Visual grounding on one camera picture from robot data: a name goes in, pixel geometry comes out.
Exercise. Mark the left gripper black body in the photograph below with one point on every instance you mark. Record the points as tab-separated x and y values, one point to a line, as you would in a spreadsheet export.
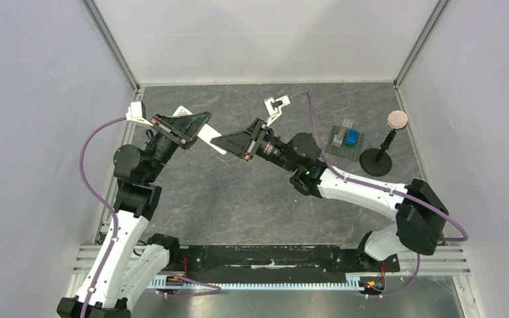
175	135

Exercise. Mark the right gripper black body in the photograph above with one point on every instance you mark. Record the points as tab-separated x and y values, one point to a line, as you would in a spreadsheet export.
253	140

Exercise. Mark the white remote control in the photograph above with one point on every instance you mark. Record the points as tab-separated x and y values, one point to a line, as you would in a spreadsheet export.
207	133

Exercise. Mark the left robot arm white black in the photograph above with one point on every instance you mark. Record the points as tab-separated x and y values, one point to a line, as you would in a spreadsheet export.
112	287

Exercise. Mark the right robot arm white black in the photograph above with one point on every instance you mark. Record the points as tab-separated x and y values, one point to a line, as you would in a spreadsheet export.
418	217

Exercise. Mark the grey lego brick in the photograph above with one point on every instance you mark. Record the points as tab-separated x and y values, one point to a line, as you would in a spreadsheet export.
338	140

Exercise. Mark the clear plastic block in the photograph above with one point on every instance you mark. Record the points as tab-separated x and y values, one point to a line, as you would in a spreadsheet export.
347	123

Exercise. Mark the blue lego brick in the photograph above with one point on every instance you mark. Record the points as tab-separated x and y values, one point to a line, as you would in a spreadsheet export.
352	137

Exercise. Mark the grey lego baseplate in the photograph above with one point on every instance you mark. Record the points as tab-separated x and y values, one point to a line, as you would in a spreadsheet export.
351	152

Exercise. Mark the black stand with pink disc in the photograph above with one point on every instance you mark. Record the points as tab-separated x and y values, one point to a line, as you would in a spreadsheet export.
375	161

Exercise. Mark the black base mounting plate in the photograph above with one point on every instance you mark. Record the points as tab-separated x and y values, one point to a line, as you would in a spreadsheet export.
272	264

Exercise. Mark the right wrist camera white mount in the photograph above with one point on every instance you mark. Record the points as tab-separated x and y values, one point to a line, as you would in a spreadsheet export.
274	108

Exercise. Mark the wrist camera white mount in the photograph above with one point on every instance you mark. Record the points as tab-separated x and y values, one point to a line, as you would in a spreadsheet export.
136	114
274	108

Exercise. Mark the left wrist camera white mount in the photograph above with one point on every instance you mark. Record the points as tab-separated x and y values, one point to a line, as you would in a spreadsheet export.
136	114

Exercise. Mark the white slotted cable duct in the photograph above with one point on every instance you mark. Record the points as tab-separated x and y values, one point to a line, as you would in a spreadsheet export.
254	285

